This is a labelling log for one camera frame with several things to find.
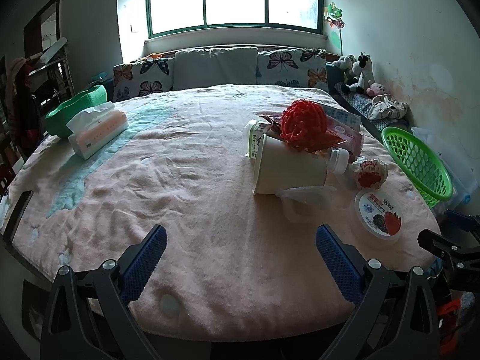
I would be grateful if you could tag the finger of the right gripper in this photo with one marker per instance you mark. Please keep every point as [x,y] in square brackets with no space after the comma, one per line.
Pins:
[452,255]

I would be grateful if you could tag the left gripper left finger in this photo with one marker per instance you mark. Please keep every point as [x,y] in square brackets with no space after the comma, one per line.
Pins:
[87,314]

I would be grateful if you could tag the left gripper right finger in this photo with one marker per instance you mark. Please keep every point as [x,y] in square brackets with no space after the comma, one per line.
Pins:
[394,315]

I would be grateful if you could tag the red white wrapper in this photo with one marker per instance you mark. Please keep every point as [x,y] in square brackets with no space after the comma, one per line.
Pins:
[369,173]

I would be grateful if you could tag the red knitted ball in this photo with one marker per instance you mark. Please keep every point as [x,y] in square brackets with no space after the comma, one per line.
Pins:
[304,125]

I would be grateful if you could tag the clear storage box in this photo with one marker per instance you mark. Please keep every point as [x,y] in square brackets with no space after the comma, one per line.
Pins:
[464,183]

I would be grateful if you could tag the yogurt tub lid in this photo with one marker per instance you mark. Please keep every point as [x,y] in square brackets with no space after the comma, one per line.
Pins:
[379,214]

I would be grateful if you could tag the green mesh basket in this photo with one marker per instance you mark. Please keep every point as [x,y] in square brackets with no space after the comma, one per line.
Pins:
[422,166]

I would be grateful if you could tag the clear plastic cup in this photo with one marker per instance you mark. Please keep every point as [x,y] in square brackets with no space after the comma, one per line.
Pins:
[302,205]

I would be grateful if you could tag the white plastic bottle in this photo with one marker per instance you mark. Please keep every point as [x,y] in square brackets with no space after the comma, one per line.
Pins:
[337,160]

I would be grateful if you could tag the crumpled patterned cloth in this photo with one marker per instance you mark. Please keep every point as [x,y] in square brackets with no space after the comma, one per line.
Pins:
[385,106]

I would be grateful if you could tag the pink plush toy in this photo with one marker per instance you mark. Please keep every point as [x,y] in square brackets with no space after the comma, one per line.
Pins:
[375,89]

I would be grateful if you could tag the pink tissue pack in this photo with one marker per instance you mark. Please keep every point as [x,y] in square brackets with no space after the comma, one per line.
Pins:
[93,127]

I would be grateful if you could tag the green fabric bin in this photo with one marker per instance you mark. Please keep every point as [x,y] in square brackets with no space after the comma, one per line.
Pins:
[57,119]

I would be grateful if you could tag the pink blanket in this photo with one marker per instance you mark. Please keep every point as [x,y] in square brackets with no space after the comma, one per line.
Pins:
[235,268]

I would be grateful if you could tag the cow plush toy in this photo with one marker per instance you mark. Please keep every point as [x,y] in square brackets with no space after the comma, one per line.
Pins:
[363,71]

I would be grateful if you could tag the grey plush toy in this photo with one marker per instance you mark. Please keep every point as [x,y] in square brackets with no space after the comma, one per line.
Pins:
[345,63]

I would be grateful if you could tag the red snack wrapper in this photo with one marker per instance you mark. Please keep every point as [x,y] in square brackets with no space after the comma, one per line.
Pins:
[274,121]

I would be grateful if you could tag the green label bottle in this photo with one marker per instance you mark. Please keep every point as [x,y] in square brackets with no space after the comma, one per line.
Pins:
[252,134]

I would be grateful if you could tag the dark shelf rack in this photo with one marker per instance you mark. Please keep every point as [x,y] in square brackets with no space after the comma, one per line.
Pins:
[35,86]

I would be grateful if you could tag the right butterfly pillow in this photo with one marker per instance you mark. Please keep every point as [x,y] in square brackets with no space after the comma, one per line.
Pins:
[293,68]

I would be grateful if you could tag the butterfly pillow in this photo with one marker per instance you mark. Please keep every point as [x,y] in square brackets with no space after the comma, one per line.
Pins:
[150,76]
[293,68]

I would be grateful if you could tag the left butterfly pillow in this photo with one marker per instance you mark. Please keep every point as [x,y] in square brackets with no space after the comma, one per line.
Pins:
[150,76]

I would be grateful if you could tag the colourful pinwheel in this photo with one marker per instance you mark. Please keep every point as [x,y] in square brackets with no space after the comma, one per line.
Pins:
[334,17]

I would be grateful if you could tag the grey middle pillow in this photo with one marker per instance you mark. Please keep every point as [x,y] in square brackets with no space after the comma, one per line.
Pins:
[201,68]

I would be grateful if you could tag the green framed window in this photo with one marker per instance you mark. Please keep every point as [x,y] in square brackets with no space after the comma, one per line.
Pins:
[166,17]

